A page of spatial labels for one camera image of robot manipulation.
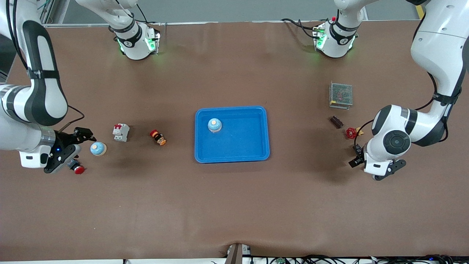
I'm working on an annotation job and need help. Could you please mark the red push button dark body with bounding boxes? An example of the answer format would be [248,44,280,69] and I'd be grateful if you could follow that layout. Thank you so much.
[68,159,86,175]

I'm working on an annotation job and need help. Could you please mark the metal mesh power supply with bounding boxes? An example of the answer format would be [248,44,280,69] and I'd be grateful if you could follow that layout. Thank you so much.
[329,81,353,110]

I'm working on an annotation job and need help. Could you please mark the blue plastic tray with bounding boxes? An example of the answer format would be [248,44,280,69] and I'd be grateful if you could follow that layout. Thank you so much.
[194,106,270,164]

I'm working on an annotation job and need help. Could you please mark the brown table cover sheet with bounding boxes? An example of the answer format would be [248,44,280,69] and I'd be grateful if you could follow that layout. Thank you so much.
[0,20,469,261]

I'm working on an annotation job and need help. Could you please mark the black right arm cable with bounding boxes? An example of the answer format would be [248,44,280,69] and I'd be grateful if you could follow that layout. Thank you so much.
[5,0,85,134]

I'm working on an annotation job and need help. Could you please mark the white circuit breaker red switch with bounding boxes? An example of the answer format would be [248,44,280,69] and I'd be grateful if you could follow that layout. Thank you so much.
[112,123,130,142]

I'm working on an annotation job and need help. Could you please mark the red orange emergency stop switch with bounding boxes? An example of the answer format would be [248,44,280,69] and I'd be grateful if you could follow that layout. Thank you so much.
[149,129,167,146]

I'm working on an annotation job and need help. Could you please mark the black cable bundle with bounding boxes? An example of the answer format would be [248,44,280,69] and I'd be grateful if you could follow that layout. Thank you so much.
[211,254,455,264]

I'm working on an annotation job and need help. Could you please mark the aluminium frame post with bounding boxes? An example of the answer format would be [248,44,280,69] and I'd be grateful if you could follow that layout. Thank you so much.
[37,0,55,27]

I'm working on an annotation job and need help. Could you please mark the black right base cable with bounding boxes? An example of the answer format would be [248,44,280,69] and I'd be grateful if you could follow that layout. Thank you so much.
[133,3,162,26]

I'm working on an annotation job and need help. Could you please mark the black left base cables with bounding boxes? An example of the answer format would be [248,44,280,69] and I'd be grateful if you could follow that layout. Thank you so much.
[281,18,320,39]

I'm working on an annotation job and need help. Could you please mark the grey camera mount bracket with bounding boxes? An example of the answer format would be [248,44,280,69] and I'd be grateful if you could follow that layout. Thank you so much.
[224,243,252,264]

